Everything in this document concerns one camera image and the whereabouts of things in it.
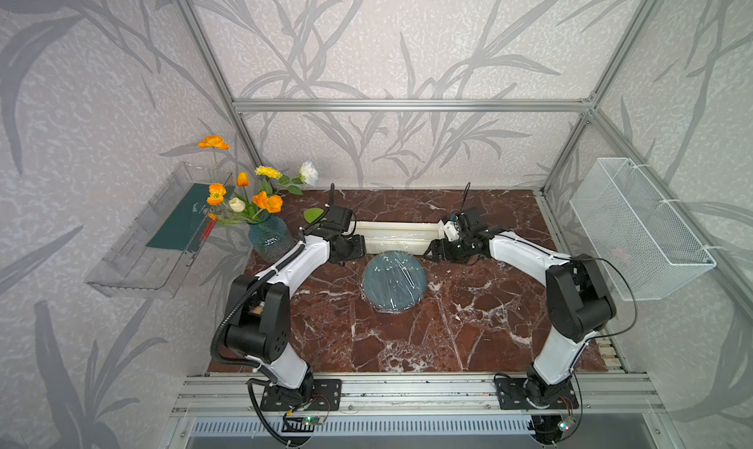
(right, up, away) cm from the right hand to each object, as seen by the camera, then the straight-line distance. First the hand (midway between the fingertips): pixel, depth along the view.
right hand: (432, 254), depth 92 cm
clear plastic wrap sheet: (-12, -8, -3) cm, 15 cm away
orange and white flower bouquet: (-54, +14, -16) cm, 58 cm away
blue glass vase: (-52, +5, 0) cm, 52 cm away
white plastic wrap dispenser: (-7, +5, +4) cm, 10 cm away
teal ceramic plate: (-12, -8, -3) cm, 15 cm away
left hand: (-23, +2, -1) cm, 23 cm away
